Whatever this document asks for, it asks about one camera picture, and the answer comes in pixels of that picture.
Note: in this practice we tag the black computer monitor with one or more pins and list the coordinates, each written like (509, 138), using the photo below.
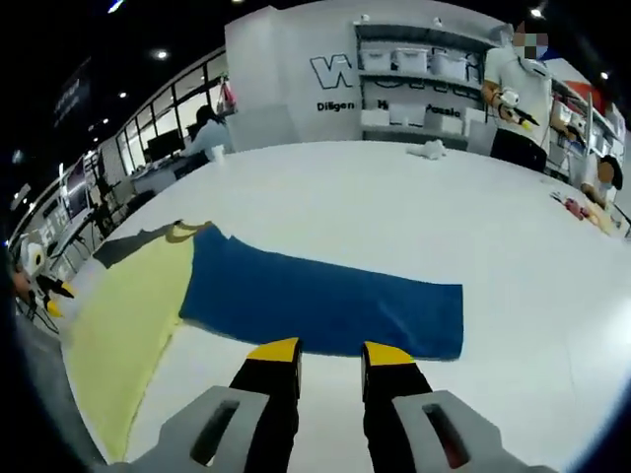
(166, 147)

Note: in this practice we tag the row of white storage bins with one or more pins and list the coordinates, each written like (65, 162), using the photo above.
(411, 59)

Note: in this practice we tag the large display screen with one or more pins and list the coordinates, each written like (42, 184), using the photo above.
(76, 189)

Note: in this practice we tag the pile of colourful small items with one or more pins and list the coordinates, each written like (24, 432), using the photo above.
(586, 212)

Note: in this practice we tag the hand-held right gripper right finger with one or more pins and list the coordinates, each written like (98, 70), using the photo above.
(389, 404)

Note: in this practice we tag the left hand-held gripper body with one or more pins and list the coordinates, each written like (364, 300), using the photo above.
(33, 258)

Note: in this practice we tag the blue garment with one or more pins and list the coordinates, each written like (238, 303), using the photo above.
(320, 295)

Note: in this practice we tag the white crumpled cloth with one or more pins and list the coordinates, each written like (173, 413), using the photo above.
(426, 150)

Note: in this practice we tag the white office desk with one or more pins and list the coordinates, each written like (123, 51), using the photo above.
(162, 177)

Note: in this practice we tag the dark hanging banner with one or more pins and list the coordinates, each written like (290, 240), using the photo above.
(71, 91)

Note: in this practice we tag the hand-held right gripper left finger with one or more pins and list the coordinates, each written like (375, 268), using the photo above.
(271, 394)

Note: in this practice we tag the black tripod stand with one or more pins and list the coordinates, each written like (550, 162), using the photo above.
(106, 192)

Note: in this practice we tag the white paper cup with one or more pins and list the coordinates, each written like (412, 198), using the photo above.
(217, 154)

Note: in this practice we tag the person's left hand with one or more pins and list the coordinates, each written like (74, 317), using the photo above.
(21, 283)

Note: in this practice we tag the grey metal storage shelf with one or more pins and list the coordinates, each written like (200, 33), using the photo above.
(419, 74)

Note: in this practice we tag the pink hanging bag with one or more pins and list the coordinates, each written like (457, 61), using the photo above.
(227, 98)

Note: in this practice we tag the yellow garment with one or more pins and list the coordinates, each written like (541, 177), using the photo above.
(128, 320)

